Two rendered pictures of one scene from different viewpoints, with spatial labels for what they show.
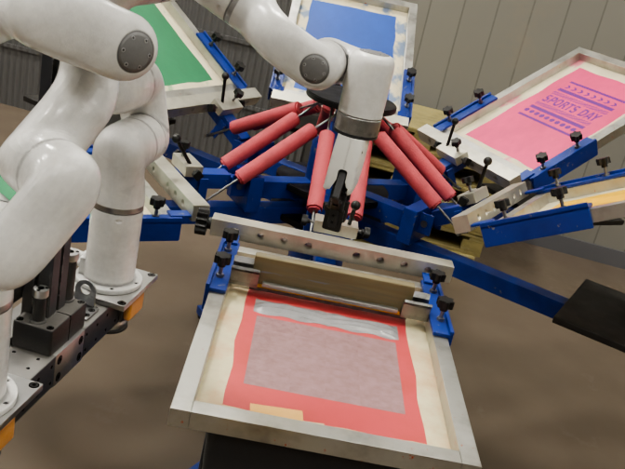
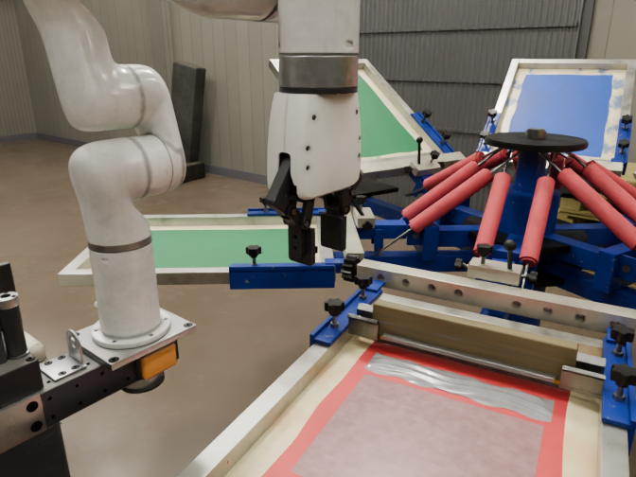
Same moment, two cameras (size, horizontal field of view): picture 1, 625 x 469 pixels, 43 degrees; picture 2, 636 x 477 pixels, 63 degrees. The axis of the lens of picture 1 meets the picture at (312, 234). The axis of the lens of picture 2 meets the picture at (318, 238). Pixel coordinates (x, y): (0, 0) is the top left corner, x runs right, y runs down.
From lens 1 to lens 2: 97 cm
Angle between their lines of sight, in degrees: 29
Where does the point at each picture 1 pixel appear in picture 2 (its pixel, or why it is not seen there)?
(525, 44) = not seen: outside the picture
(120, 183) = (94, 213)
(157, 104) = (160, 120)
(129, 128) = (97, 145)
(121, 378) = not seen: hidden behind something
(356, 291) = (496, 350)
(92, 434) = not seen: hidden behind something
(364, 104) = (298, 24)
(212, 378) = (255, 458)
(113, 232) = (102, 273)
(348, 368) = (453, 462)
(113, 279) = (117, 330)
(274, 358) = (354, 436)
